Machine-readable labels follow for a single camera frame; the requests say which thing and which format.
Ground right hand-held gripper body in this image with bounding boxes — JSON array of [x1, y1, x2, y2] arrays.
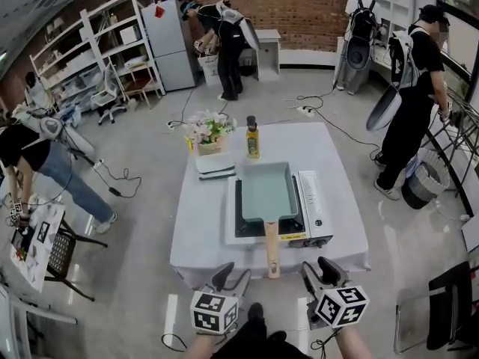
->
[[306, 279, 370, 331]]

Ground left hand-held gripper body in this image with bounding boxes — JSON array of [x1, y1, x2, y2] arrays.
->
[[190, 284, 248, 335]]

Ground white portable gas stove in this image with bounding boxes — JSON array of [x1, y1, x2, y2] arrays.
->
[[223, 169, 335, 253]]

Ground rectangular pan with wooden handle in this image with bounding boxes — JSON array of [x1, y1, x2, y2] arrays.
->
[[238, 161, 302, 280]]

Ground person's left forearm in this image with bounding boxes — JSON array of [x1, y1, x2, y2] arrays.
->
[[185, 334, 226, 359]]

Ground person's right forearm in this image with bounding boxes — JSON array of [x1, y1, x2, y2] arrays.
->
[[334, 325, 376, 359]]

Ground person's legs and shoes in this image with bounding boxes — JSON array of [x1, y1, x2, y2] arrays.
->
[[213, 301, 314, 359]]

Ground white green-edged plate stack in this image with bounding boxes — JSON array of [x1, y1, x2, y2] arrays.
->
[[194, 152, 237, 182]]

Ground white tablecloth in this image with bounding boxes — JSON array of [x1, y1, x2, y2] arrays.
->
[[168, 120, 373, 290]]

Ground grey laundry basket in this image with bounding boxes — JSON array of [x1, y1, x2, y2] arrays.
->
[[400, 150, 451, 211]]

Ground olive oil bottle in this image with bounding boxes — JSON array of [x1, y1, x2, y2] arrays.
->
[[245, 114, 261, 160]]

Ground white flat board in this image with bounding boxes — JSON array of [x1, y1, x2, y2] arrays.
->
[[460, 213, 479, 254]]

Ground pink flower bouquet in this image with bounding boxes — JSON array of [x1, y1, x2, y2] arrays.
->
[[183, 109, 238, 158]]

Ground black mesh chair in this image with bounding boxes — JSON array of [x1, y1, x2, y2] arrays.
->
[[43, 218, 109, 302]]

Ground patterned cloth table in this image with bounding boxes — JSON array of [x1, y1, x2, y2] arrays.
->
[[10, 201, 67, 294]]

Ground metal drying rack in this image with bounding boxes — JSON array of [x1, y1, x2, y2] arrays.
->
[[425, 88, 479, 198]]

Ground white storage bin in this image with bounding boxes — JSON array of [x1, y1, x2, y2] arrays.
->
[[197, 52, 222, 88]]

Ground wooden stool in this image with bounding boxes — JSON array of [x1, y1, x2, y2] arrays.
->
[[122, 76, 153, 111]]

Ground white office chair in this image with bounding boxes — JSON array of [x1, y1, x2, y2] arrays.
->
[[91, 61, 129, 126]]

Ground white small desk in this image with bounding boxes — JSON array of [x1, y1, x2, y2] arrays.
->
[[253, 28, 281, 83]]

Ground grey refrigerator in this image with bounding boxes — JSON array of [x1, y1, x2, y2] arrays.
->
[[141, 0, 198, 93]]

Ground white open shelving rack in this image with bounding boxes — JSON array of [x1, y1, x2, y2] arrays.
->
[[28, 0, 166, 108]]

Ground black power adapter cable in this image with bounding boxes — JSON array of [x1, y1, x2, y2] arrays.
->
[[92, 158, 143, 198]]

